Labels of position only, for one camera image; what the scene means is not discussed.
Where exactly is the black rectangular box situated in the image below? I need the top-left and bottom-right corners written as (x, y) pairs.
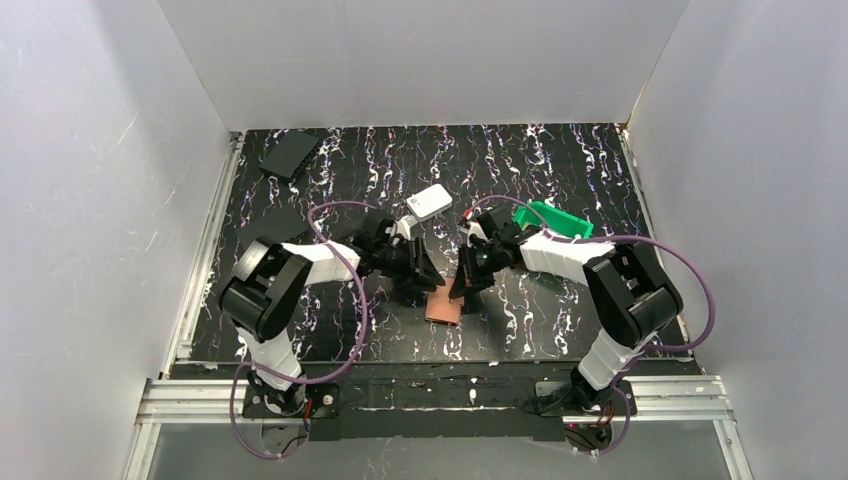
top-left (259, 131), bottom-right (319, 182)

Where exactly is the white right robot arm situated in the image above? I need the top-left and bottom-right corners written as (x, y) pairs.
top-left (449, 207), bottom-right (683, 396)

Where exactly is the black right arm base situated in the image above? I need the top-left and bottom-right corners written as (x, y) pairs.
top-left (523, 380), bottom-right (638, 421)

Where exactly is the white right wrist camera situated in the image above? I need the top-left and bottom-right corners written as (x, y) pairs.
top-left (458, 209), bottom-right (488, 247)

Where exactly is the white rectangular box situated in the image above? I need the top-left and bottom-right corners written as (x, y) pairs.
top-left (405, 184), bottom-right (453, 221)

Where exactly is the green plastic bin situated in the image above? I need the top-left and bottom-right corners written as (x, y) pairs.
top-left (512, 201), bottom-right (594, 238)

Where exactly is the tan leather card holder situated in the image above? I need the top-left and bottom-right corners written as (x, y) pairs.
top-left (425, 277), bottom-right (464, 326)

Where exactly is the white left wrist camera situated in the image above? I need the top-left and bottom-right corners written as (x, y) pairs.
top-left (393, 214), bottom-right (419, 241)

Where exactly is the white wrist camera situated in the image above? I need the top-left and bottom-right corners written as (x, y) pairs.
top-left (393, 214), bottom-right (419, 241)
top-left (458, 209), bottom-right (488, 247)

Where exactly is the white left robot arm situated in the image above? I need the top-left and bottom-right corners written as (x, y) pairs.
top-left (217, 210), bottom-right (446, 393)

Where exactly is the flat black card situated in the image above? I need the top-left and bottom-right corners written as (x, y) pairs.
top-left (235, 207), bottom-right (312, 257)

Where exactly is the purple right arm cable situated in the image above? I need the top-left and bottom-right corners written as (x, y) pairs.
top-left (463, 194), bottom-right (718, 456)

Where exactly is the aluminium frame rail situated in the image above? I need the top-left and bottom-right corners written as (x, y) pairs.
top-left (124, 365), bottom-right (753, 479)

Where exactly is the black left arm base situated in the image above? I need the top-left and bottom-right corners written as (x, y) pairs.
top-left (241, 371), bottom-right (341, 420)

